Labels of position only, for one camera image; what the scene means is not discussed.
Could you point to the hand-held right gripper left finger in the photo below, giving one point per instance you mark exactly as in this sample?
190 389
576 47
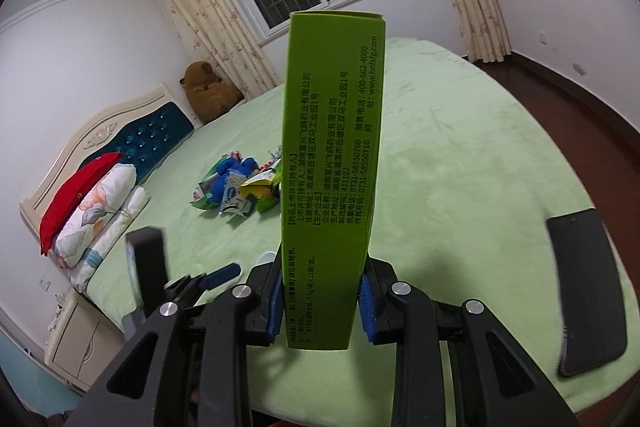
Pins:
274 307

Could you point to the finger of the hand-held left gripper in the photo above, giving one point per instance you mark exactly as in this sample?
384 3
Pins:
222 278

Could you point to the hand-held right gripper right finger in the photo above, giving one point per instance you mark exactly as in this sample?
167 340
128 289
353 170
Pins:
367 307

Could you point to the pile of colourful wrappers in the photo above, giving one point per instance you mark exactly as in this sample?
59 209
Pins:
235 189

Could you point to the green cardboard box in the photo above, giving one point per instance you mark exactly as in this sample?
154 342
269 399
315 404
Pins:
330 157

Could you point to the white folded quilt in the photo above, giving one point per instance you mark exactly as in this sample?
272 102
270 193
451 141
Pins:
125 217

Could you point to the floral pillow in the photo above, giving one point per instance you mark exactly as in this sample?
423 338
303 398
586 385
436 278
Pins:
97 212

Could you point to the red pillow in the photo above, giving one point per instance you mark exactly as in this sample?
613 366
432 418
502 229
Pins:
75 192

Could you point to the cream nightstand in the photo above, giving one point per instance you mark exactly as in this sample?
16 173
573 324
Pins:
80 347

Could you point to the brown plush bear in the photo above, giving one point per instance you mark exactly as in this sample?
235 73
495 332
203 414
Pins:
210 92

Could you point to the bed with green sheet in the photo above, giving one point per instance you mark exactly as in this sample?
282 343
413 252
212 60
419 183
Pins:
450 147

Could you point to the white wall socket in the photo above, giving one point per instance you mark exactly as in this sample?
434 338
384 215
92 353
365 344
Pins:
45 283

